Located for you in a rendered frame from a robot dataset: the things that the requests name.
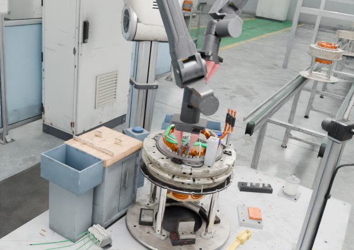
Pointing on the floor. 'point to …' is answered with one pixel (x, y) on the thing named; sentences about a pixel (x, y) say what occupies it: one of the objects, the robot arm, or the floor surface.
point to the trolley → (198, 20)
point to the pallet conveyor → (258, 121)
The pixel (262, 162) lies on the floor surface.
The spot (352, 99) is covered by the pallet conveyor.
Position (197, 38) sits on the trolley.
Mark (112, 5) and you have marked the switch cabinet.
